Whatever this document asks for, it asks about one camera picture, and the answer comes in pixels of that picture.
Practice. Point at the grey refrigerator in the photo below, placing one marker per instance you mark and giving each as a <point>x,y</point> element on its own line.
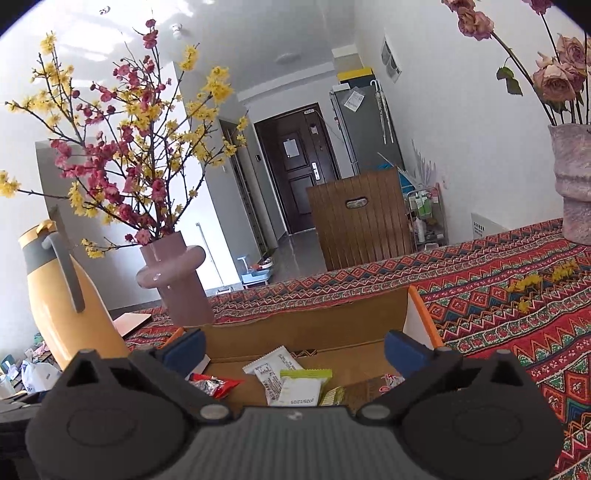
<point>364,134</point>

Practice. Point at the yellow box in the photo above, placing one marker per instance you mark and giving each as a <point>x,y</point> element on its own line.
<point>354,75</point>

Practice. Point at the fallen yellow blossoms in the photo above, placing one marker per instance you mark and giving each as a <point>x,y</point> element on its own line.
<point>563,272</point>

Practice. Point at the white red print snack packet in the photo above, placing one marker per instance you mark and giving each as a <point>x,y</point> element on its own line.
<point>392,379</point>

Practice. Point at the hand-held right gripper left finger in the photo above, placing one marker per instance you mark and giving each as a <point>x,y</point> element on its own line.
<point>187,350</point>

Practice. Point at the textured mauve vase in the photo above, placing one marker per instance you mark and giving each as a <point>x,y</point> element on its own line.
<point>575,184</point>

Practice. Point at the dark entrance door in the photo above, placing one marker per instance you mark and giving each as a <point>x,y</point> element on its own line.
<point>295,184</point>

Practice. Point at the brown green snack packet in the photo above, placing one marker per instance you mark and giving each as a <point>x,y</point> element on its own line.
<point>355,392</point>

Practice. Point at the white plastic bag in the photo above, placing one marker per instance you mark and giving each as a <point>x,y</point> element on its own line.
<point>39,376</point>

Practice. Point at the yellow and pink blossom branches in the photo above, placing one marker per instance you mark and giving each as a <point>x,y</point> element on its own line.
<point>138,152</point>

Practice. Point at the pink glass vase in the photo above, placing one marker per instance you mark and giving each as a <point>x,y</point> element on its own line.
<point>184,295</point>

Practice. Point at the white barcode snack packet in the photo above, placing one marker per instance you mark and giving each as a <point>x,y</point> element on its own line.
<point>270,367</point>

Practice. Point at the red patterned tablecloth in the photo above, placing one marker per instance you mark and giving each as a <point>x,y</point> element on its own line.
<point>508,332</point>

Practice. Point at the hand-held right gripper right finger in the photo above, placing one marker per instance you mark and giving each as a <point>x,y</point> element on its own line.
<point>401,353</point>

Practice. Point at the metal storage cart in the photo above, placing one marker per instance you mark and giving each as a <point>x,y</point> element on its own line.
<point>425,207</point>

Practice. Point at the wooden chair back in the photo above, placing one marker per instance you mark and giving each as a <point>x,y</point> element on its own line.
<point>360,230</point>

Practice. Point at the red silver snack packet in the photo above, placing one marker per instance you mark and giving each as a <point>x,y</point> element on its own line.
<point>217,385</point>

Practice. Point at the dried pink roses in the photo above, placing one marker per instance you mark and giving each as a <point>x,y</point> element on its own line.
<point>556,78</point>

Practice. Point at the red cardboard box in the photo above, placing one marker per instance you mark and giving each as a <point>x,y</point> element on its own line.
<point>323,323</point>

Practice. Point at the white folded umbrella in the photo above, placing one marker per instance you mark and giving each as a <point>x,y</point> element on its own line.
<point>383,110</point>

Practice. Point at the green edged snack packet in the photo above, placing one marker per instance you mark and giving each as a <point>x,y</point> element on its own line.
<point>300,392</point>

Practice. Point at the yellow thermos jug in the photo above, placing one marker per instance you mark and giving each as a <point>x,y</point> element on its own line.
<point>60,314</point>

